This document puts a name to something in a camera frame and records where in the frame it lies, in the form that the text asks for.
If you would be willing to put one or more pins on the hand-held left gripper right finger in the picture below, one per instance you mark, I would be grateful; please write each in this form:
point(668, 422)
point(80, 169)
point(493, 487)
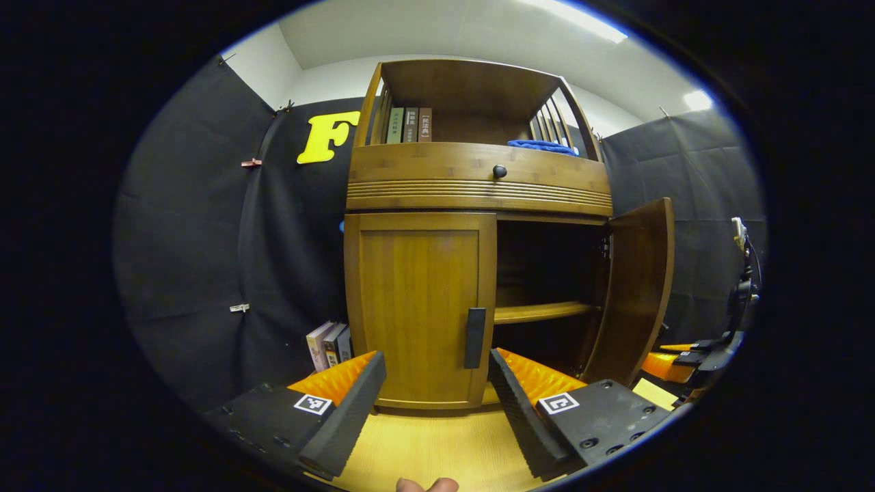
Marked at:
point(519, 417)

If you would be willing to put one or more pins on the black clip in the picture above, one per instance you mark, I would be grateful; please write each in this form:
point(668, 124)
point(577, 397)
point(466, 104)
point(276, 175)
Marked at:
point(226, 59)
point(286, 107)

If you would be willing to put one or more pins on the wooden cabinet door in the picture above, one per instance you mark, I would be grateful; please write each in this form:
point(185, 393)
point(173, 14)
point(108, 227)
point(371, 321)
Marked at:
point(417, 307)
point(636, 287)

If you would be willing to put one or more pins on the grey purple book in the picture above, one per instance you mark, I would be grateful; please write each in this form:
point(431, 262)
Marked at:
point(345, 344)

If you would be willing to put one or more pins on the blue cloth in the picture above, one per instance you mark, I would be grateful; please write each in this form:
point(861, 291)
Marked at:
point(543, 146)

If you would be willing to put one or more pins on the light brown book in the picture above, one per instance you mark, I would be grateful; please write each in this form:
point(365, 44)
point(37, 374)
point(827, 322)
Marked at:
point(424, 124)

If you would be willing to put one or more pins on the dark brown book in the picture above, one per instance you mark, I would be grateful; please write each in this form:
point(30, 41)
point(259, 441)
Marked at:
point(410, 125)

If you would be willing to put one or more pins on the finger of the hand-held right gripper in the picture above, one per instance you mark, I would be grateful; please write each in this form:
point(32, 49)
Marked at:
point(687, 347)
point(666, 367)

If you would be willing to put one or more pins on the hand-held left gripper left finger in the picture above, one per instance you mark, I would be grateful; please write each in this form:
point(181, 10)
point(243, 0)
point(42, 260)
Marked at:
point(348, 417)

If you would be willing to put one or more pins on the book with yellow spine label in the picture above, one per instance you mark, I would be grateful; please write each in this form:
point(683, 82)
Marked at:
point(333, 345)

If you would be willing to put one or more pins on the black backdrop cloth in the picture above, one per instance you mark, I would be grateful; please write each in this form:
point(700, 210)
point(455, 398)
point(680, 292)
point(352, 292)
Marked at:
point(205, 239)

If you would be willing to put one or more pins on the pale purple book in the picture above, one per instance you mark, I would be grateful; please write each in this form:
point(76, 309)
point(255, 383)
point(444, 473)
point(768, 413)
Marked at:
point(318, 347)

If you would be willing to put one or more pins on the wooden drawer with black knob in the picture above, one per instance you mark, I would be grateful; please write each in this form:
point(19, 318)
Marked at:
point(424, 167)

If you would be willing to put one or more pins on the small ceiling light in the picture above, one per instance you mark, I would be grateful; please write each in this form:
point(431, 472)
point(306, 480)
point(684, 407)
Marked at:
point(697, 100)

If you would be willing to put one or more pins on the white clip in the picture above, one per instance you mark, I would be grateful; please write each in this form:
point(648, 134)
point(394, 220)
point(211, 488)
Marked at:
point(239, 308)

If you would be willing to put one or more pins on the wooden double-door shoe cabinet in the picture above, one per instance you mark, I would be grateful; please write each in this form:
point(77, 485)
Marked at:
point(472, 89)

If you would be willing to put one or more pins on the wooden inner shelf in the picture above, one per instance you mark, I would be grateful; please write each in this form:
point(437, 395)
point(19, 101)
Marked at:
point(540, 312)

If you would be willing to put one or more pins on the green book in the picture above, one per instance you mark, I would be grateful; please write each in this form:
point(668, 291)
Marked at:
point(395, 126)

